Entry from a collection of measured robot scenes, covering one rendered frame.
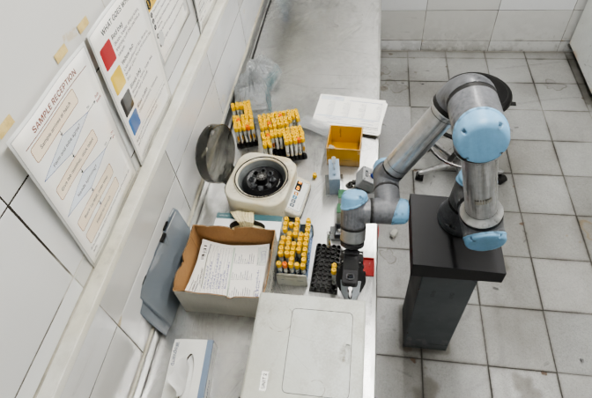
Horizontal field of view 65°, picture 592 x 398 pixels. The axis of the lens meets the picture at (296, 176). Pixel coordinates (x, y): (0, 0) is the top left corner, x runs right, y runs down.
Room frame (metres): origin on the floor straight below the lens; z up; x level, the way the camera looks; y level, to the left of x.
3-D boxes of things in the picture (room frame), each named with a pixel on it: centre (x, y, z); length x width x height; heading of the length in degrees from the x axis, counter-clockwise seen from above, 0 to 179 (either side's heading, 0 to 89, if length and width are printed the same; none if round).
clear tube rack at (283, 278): (0.82, 0.03, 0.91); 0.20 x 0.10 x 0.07; 168
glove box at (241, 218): (0.95, 0.19, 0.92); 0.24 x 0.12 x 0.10; 78
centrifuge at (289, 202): (1.11, 0.11, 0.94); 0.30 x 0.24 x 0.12; 69
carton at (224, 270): (0.77, 0.25, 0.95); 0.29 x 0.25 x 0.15; 78
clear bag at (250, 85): (1.66, 0.15, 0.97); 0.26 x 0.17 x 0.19; 4
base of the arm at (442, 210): (0.86, -0.54, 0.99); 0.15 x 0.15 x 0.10
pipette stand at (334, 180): (1.13, -0.14, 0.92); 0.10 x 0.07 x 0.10; 174
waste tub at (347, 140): (1.28, -0.21, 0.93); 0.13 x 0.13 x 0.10; 75
